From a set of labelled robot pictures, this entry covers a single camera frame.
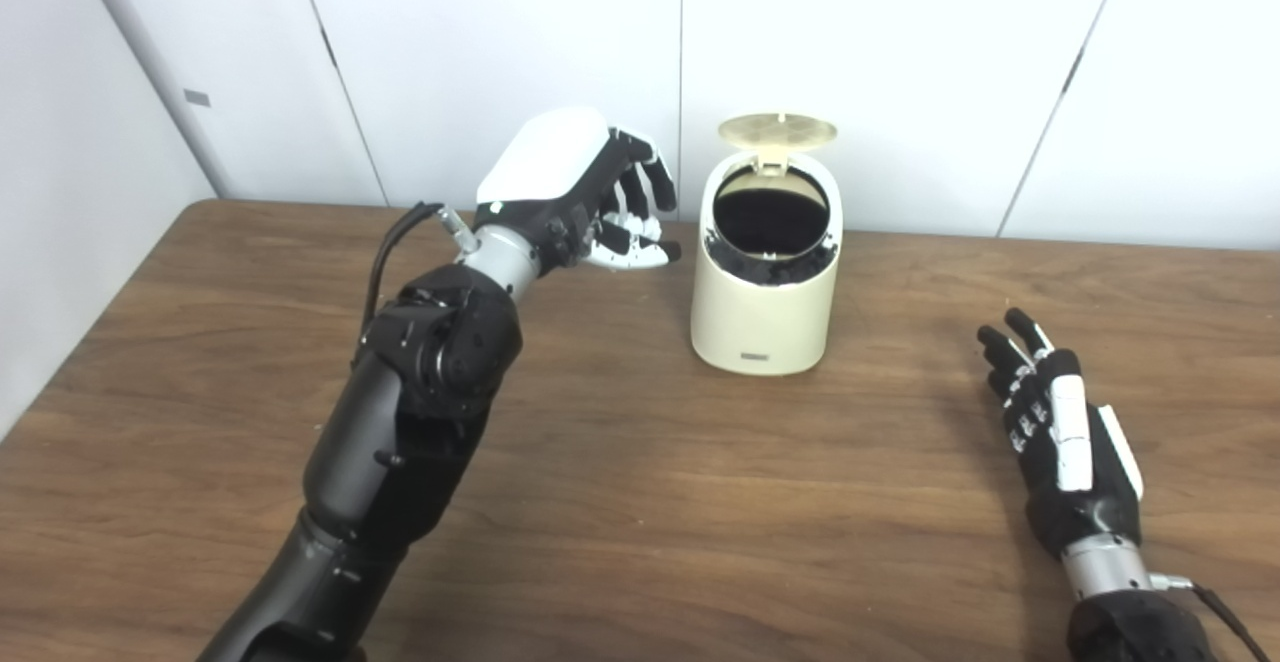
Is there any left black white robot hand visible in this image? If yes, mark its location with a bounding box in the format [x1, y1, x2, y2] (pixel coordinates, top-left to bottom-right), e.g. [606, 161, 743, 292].
[474, 107, 683, 278]

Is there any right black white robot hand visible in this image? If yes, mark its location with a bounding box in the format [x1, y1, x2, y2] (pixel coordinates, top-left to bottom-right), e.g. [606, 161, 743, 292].
[977, 307, 1145, 561]

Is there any white paper ball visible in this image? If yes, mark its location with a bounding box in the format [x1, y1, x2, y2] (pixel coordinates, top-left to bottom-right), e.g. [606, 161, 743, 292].
[603, 187, 646, 241]

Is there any cream round bin lid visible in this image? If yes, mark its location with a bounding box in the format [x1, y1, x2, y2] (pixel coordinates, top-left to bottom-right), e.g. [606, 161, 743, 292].
[718, 113, 838, 175]

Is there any black bin liner bag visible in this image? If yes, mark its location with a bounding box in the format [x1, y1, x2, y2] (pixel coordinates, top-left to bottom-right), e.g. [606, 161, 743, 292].
[700, 187, 836, 286]

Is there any cream desktop trash bin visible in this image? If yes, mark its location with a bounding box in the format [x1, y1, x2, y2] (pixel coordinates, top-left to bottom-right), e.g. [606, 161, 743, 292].
[690, 152, 844, 377]

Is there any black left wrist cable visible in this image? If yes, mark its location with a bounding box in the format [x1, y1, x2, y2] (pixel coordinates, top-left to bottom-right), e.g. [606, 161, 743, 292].
[362, 202, 476, 328]

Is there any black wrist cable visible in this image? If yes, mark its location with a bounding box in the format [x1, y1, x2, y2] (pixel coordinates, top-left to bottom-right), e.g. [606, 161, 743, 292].
[1150, 572, 1271, 662]
[362, 202, 476, 328]

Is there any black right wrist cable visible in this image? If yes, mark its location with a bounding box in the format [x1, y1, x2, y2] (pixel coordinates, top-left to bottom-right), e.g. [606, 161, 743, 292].
[1150, 572, 1271, 662]

